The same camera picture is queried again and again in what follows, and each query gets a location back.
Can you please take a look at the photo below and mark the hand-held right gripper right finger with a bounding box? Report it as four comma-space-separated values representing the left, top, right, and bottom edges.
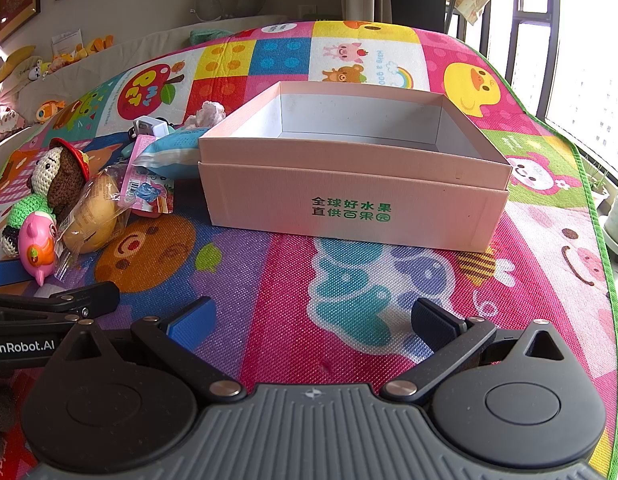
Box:
381, 297, 572, 403

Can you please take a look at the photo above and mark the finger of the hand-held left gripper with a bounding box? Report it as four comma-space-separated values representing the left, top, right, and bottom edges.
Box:
0, 282, 120, 330
0, 258, 37, 288

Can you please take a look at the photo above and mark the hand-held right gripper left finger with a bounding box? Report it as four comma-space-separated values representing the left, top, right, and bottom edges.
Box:
51, 296, 247, 403

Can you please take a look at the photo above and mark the pink bird toy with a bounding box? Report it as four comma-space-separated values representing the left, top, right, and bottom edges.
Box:
17, 210, 60, 288

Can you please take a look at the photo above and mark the green crochet toy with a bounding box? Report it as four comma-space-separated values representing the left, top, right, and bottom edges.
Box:
0, 195, 54, 261

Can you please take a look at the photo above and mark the bread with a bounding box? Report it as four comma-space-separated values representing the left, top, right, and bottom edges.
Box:
56, 167, 134, 281

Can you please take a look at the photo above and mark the crochet doll with red hat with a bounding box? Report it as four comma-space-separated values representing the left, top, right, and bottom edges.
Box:
31, 137, 90, 211

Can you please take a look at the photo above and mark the pink card packet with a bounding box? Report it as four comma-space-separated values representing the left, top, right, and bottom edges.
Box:
116, 162, 174, 218

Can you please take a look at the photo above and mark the pink cardboard box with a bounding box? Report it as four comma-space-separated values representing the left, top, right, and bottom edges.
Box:
197, 80, 512, 253

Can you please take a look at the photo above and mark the blue wet wipes pack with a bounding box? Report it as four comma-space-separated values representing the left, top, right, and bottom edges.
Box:
131, 127, 210, 181

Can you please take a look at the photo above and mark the white charger plug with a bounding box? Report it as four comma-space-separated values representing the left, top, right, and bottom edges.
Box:
130, 116, 170, 138

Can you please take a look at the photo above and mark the pink and white tissue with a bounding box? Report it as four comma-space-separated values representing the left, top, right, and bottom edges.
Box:
181, 101, 226, 128

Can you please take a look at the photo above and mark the colourful cartoon play mat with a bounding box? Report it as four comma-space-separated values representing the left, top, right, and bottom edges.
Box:
0, 19, 618, 480

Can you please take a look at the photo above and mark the orange fish plush toy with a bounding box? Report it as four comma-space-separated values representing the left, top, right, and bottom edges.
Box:
34, 100, 67, 126

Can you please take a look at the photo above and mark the small green plant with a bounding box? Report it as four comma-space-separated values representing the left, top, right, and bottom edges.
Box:
586, 157, 614, 206

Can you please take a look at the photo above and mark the white paper card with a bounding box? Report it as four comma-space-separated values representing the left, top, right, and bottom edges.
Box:
51, 29, 84, 56

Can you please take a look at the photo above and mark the row of orange plush toys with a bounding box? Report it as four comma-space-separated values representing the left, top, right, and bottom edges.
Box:
51, 35, 114, 68

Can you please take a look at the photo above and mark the teal cloth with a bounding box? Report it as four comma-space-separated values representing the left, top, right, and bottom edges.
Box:
190, 27, 234, 46

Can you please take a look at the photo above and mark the black window frame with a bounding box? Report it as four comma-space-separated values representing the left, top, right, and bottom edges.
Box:
484, 0, 618, 126

